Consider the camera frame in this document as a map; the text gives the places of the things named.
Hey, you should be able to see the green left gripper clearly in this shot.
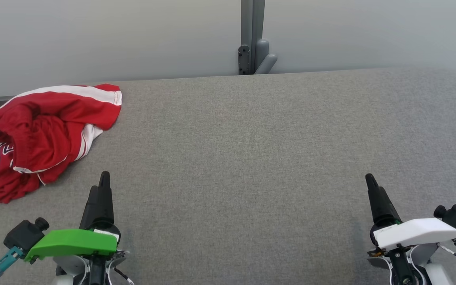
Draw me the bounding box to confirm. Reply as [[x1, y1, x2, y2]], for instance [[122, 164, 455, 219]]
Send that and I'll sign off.
[[25, 171, 129, 285]]

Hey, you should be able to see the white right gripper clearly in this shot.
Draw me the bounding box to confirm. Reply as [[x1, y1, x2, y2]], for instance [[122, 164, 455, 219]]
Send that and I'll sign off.
[[365, 173, 456, 285]]

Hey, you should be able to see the red and white jersey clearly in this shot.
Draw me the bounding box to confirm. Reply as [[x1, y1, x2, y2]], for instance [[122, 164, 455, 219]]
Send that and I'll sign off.
[[0, 84, 122, 204]]

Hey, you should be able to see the left camera cable teal connector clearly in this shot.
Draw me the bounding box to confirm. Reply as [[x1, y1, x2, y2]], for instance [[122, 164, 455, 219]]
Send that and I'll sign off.
[[0, 246, 23, 285]]

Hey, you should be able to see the grey metal stand post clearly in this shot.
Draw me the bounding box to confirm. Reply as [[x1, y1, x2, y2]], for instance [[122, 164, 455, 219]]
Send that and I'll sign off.
[[238, 0, 278, 76]]

